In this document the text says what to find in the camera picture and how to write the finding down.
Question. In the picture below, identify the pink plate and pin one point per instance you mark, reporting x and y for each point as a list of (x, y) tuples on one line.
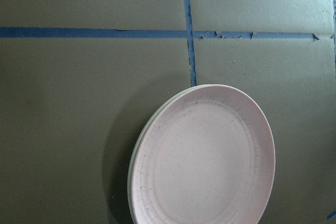
[(208, 157)]

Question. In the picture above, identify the cream plate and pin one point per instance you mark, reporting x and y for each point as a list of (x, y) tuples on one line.
[(138, 142)]

